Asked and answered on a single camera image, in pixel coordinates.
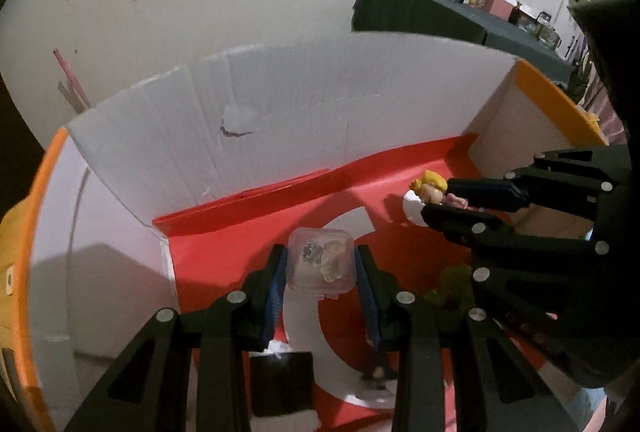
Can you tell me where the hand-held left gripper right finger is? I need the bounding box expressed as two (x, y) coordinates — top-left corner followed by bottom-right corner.
(356, 244), (581, 432)

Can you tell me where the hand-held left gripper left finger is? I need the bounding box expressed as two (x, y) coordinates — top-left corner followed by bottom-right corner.
(65, 244), (288, 432)

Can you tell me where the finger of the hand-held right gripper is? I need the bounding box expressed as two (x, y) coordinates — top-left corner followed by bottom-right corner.
(446, 146), (622, 214)
(421, 206), (609, 319)

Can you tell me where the blonde doll figurine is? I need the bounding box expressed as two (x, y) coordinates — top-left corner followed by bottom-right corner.
(402, 169), (471, 228)

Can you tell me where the small clear plastic box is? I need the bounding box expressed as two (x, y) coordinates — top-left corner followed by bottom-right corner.
(287, 227), (357, 297)

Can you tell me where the dark-haired doll figurine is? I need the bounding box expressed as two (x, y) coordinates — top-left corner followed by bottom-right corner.
(345, 347), (398, 410)

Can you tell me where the green plush ball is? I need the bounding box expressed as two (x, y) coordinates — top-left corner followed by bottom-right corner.
(425, 264), (476, 313)

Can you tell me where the black cylinder with white fluff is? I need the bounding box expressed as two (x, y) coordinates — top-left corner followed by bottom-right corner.
(249, 339), (316, 418)

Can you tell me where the orange cardboard box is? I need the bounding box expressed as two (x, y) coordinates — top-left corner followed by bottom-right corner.
(12, 32), (608, 432)

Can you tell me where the pink curtain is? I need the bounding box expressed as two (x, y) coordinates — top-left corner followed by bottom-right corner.
(580, 67), (628, 148)

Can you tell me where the pink box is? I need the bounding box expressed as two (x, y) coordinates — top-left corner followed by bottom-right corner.
(482, 0), (518, 20)

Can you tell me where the side table with dark cloth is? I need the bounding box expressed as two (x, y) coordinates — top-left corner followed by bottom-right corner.
(352, 0), (576, 88)

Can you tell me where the pink stick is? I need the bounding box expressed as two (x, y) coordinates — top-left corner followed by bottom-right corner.
(52, 48), (93, 109)

